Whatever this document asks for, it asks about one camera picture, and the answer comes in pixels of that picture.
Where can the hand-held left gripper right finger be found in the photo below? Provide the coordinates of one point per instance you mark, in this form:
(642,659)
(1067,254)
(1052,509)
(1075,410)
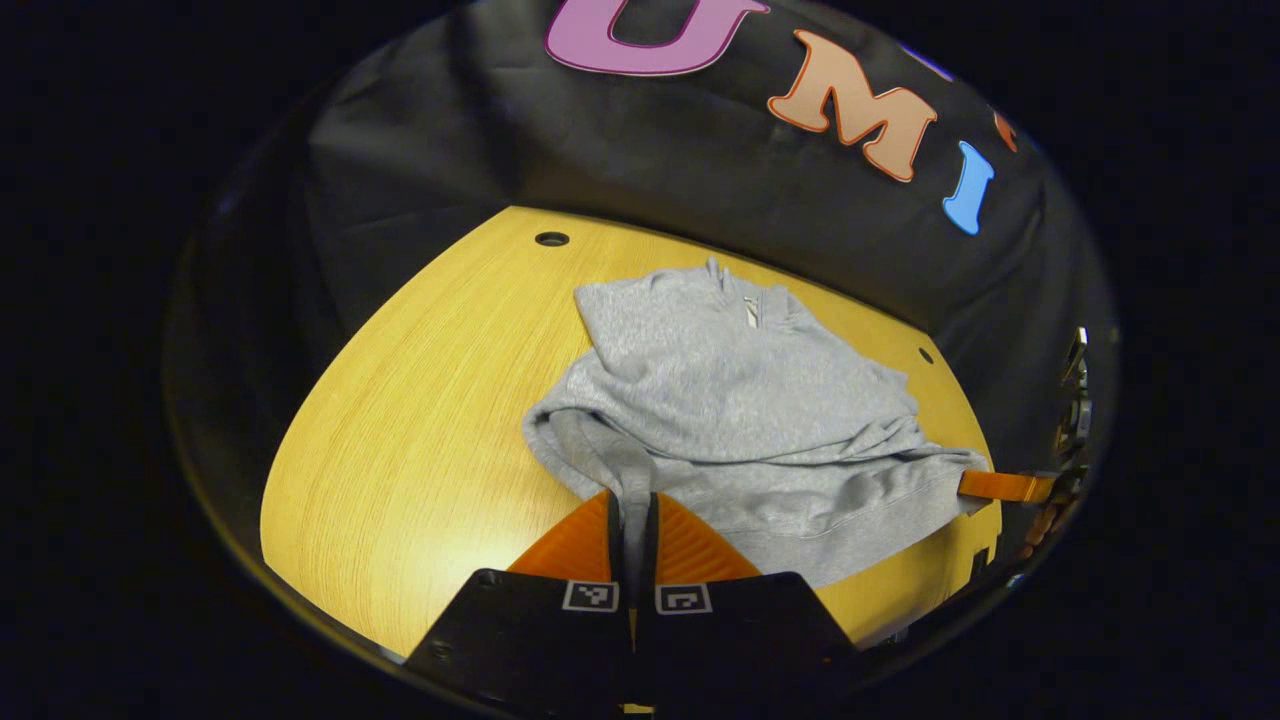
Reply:
(740,630)

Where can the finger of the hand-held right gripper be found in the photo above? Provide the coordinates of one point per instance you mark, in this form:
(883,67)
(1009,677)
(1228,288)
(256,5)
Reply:
(1005,487)

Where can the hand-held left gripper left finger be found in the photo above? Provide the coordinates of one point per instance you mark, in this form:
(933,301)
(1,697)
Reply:
(520,630)

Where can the black backdrop cloth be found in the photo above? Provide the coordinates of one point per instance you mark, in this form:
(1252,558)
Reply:
(650,140)

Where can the grey sweatshirt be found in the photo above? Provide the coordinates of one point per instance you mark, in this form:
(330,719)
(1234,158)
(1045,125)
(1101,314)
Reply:
(740,400)

